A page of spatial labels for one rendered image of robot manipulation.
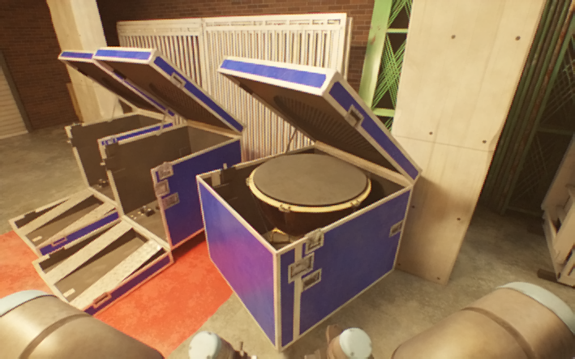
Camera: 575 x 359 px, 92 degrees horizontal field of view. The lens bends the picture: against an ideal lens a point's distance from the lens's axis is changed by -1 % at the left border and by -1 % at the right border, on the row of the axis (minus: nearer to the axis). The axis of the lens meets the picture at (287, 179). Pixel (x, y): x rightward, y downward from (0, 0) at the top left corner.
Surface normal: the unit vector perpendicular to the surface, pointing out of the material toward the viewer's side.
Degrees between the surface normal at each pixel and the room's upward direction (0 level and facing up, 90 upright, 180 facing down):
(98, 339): 32
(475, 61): 90
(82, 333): 27
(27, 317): 6
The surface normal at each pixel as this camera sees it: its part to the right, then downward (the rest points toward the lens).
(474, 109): -0.52, 0.39
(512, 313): -0.04, -0.92
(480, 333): -0.29, -0.84
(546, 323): 0.18, -0.63
